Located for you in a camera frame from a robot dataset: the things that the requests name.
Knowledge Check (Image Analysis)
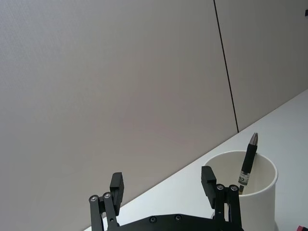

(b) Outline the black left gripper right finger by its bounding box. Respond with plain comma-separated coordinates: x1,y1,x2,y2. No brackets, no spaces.
201,166,243,229

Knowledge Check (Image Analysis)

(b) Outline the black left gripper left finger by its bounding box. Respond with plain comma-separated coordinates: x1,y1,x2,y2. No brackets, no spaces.
88,171,126,231

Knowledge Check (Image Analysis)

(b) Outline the black pen with silver tip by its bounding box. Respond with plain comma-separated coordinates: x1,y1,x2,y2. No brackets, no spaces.
237,132,260,194

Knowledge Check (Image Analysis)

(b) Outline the white paper cup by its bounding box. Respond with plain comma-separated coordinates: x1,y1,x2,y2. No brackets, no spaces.
203,150,279,231

